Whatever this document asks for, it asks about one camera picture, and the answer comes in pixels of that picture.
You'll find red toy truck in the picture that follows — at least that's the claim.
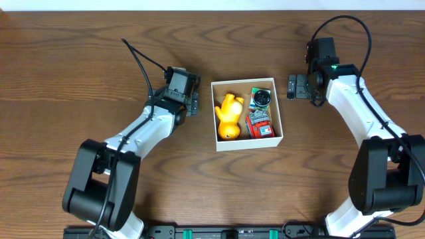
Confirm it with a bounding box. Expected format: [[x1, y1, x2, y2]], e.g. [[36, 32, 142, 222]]
[[246, 110, 275, 139]]

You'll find black round lid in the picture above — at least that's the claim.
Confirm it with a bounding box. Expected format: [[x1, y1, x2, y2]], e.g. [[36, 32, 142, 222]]
[[253, 90, 272, 108]]

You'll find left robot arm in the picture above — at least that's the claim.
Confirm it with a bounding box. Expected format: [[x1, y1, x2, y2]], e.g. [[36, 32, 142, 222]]
[[62, 67, 201, 238]]

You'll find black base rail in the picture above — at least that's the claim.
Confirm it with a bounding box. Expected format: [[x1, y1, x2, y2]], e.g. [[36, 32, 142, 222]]
[[62, 221, 397, 239]]

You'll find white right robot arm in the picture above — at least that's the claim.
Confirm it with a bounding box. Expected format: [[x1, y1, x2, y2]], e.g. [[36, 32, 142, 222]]
[[175, 38, 424, 239]]

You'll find orange rubber animal toy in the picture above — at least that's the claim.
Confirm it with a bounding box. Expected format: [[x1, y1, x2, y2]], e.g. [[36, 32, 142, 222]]
[[214, 94, 244, 140]]

